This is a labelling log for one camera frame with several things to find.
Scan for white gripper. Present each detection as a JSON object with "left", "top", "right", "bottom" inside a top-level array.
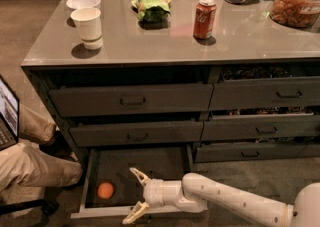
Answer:
[{"left": 122, "top": 167, "right": 164, "bottom": 225}]

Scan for orange fruit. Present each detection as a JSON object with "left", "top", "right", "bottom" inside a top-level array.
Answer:
[{"left": 97, "top": 182, "right": 114, "bottom": 200}]

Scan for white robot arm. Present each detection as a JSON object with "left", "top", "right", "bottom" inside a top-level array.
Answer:
[{"left": 123, "top": 167, "right": 320, "bottom": 227}]

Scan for open bottom left drawer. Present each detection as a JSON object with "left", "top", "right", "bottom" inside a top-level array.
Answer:
[{"left": 71, "top": 146, "right": 207, "bottom": 223}]

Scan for middle left grey drawer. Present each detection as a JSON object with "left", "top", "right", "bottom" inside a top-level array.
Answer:
[{"left": 69, "top": 121, "right": 203, "bottom": 147}]

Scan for grey drawer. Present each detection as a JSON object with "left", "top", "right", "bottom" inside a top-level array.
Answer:
[
  {"left": 49, "top": 83, "right": 213, "bottom": 117},
  {"left": 69, "top": 121, "right": 203, "bottom": 147},
  {"left": 201, "top": 113, "right": 320, "bottom": 141},
  {"left": 194, "top": 140, "right": 320, "bottom": 163},
  {"left": 210, "top": 64, "right": 320, "bottom": 110}
]

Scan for top left grey drawer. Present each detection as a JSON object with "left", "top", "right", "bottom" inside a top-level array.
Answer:
[{"left": 49, "top": 83, "right": 213, "bottom": 117}]

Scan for bottom right grey drawer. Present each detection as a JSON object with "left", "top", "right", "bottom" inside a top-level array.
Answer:
[{"left": 194, "top": 140, "right": 320, "bottom": 163}]

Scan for top right grey drawer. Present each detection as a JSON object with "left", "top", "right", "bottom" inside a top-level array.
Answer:
[{"left": 210, "top": 64, "right": 320, "bottom": 110}]

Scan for middle right grey drawer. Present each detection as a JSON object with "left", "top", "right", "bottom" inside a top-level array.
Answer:
[{"left": 201, "top": 113, "right": 320, "bottom": 141}]

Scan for black chair base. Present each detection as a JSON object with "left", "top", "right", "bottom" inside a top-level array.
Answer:
[{"left": 0, "top": 199, "right": 59, "bottom": 216}]

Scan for person's legs khaki trousers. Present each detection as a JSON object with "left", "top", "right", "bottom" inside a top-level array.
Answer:
[{"left": 0, "top": 104, "right": 84, "bottom": 193}]

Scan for open laptop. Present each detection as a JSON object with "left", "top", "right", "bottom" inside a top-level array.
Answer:
[{"left": 0, "top": 76, "right": 20, "bottom": 150}]

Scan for white paper cup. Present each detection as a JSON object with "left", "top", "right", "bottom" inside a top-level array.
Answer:
[{"left": 70, "top": 8, "right": 103, "bottom": 50}]

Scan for green chip bag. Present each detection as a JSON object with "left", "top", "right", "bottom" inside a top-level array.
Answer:
[{"left": 131, "top": 0, "right": 171, "bottom": 23}]

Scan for red soda can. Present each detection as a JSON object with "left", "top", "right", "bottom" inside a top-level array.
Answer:
[{"left": 193, "top": 0, "right": 217, "bottom": 39}]

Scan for white paper bowl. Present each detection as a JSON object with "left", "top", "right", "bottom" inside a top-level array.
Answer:
[{"left": 66, "top": 0, "right": 101, "bottom": 10}]

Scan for clear jar of snacks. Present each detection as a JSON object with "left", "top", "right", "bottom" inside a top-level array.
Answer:
[{"left": 270, "top": 0, "right": 320, "bottom": 28}]

